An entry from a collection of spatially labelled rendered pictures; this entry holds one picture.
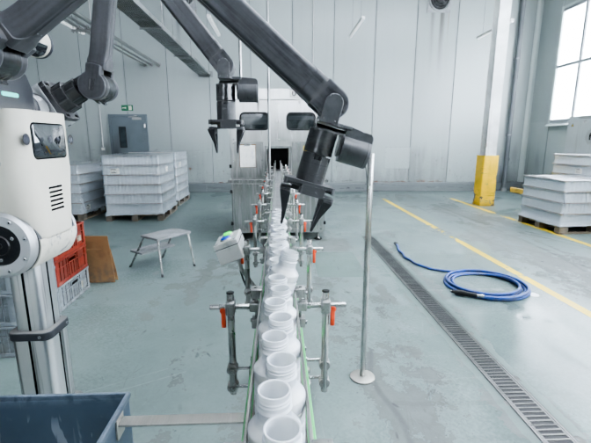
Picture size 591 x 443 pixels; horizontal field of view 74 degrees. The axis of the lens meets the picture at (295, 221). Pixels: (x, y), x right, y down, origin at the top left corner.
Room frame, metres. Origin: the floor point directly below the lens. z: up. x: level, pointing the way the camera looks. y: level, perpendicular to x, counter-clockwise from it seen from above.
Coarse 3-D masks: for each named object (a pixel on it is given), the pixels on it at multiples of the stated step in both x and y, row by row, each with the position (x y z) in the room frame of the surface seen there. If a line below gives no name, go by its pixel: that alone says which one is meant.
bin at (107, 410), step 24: (0, 408) 0.66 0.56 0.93; (24, 408) 0.66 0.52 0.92; (48, 408) 0.66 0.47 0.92; (72, 408) 0.66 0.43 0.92; (96, 408) 0.67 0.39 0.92; (120, 408) 0.63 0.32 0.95; (0, 432) 0.66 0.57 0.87; (24, 432) 0.66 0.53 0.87; (48, 432) 0.66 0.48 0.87; (72, 432) 0.66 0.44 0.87; (96, 432) 0.67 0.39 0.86; (120, 432) 0.62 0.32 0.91
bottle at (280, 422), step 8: (280, 416) 0.33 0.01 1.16; (288, 416) 0.33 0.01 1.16; (272, 424) 0.33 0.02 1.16; (280, 424) 0.33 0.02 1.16; (288, 424) 0.33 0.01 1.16; (296, 424) 0.33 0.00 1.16; (264, 432) 0.31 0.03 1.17; (272, 432) 0.33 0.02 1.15; (280, 432) 0.33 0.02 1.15; (288, 432) 0.33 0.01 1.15; (296, 432) 0.33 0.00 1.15; (264, 440) 0.31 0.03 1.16; (272, 440) 0.30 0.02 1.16; (280, 440) 0.33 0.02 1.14; (288, 440) 0.30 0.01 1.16; (296, 440) 0.31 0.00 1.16
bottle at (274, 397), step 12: (264, 384) 0.39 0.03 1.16; (276, 384) 0.39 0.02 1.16; (288, 384) 0.38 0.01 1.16; (264, 396) 0.36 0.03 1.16; (276, 396) 0.39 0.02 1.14; (288, 396) 0.37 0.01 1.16; (264, 408) 0.36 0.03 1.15; (276, 408) 0.36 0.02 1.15; (288, 408) 0.37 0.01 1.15; (252, 420) 0.38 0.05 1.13; (264, 420) 0.36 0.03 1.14; (252, 432) 0.36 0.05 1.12
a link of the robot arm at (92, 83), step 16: (96, 0) 1.19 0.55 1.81; (112, 0) 1.20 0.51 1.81; (96, 16) 1.19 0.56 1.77; (112, 16) 1.20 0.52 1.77; (96, 32) 1.19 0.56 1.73; (112, 32) 1.21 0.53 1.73; (96, 48) 1.19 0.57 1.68; (112, 48) 1.22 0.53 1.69; (96, 64) 1.17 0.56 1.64; (112, 64) 1.23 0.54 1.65; (80, 80) 1.16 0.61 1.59; (96, 80) 1.17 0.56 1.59; (96, 96) 1.17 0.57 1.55
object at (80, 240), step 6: (78, 222) 3.66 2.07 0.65; (78, 228) 3.57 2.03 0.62; (78, 234) 3.55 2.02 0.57; (78, 240) 3.53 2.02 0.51; (84, 240) 3.65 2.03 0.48; (72, 246) 3.40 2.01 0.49; (78, 246) 3.51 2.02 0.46; (66, 252) 3.27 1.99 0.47; (54, 258) 3.08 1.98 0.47; (60, 258) 3.16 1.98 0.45
